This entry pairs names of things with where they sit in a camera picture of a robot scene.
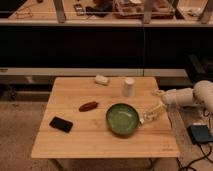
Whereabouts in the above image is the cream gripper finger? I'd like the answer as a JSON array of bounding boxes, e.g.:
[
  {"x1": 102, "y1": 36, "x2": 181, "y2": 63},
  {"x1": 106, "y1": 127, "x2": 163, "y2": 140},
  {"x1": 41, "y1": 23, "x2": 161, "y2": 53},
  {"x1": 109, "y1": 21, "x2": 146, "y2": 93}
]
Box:
[
  {"x1": 140, "y1": 105, "x2": 166, "y2": 124},
  {"x1": 153, "y1": 89, "x2": 165, "y2": 97}
]

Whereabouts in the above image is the white ceramic cup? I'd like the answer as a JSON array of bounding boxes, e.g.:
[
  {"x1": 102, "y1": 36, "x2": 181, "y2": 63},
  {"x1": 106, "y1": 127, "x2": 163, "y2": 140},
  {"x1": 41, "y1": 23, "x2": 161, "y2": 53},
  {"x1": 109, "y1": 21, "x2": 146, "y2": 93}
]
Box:
[{"x1": 122, "y1": 77, "x2": 135, "y2": 97}]

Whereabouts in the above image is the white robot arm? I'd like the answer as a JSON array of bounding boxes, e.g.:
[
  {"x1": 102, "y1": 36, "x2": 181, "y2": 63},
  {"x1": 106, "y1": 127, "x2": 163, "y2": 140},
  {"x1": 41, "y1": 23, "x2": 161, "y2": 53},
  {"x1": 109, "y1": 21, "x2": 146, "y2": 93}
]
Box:
[{"x1": 140, "y1": 80, "x2": 213, "y2": 124}]

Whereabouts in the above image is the green bowl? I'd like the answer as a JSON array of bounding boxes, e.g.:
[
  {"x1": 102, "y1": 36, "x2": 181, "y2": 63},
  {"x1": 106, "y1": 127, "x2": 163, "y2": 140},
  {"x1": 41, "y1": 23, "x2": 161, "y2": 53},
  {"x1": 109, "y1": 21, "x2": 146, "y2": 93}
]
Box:
[{"x1": 106, "y1": 103, "x2": 139, "y2": 136}]

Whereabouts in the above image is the black power box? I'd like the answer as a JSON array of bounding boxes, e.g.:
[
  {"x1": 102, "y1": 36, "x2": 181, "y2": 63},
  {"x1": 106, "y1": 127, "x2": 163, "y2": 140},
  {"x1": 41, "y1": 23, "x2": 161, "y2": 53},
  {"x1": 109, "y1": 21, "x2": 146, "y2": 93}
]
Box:
[{"x1": 187, "y1": 125, "x2": 213, "y2": 144}]

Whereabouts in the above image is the small white box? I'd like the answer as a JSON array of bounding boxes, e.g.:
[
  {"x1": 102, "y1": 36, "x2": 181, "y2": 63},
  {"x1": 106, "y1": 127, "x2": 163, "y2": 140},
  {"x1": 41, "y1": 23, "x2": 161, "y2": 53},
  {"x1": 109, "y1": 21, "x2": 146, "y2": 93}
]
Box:
[{"x1": 95, "y1": 75, "x2": 110, "y2": 85}]

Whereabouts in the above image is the brown oblong object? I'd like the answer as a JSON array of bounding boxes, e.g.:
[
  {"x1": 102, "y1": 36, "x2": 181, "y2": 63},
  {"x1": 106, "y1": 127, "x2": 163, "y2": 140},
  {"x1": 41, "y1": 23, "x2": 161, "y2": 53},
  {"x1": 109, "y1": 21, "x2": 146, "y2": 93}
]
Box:
[{"x1": 79, "y1": 101, "x2": 98, "y2": 112}]

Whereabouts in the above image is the wooden table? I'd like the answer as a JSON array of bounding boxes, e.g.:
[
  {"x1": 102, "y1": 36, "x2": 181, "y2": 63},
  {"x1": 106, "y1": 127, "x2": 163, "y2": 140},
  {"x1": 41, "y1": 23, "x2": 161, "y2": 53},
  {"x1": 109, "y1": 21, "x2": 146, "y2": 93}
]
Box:
[{"x1": 31, "y1": 77, "x2": 180, "y2": 159}]

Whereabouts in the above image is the cluttered tray on bench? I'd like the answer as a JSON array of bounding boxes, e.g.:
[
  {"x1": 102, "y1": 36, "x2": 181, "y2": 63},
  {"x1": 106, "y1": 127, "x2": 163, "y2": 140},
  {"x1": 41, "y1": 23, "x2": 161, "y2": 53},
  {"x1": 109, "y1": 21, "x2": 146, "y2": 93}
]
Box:
[{"x1": 113, "y1": 0, "x2": 175, "y2": 19}]

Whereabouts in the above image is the black smartphone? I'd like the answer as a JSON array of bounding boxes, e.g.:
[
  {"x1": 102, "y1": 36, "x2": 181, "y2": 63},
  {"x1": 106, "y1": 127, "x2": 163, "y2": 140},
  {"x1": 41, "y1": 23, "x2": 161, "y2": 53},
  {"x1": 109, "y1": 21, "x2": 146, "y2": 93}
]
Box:
[{"x1": 49, "y1": 117, "x2": 73, "y2": 133}]

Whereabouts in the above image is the black device on bench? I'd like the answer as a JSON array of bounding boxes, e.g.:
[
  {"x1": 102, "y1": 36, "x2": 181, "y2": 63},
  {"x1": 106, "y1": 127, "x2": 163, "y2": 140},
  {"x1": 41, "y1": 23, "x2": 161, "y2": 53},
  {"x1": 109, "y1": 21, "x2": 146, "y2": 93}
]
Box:
[{"x1": 73, "y1": 4, "x2": 85, "y2": 16}]

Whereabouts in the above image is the long workbench shelf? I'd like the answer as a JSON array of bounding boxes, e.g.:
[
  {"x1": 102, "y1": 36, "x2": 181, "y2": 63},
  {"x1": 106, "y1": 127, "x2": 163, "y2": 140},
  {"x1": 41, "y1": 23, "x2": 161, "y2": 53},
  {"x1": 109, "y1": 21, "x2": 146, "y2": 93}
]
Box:
[{"x1": 0, "y1": 0, "x2": 213, "y2": 27}]

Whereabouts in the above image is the black cable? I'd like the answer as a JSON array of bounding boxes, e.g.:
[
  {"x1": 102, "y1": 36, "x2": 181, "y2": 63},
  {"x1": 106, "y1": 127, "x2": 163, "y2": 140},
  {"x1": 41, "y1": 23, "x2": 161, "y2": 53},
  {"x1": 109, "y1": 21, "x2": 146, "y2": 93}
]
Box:
[{"x1": 175, "y1": 143, "x2": 213, "y2": 171}]

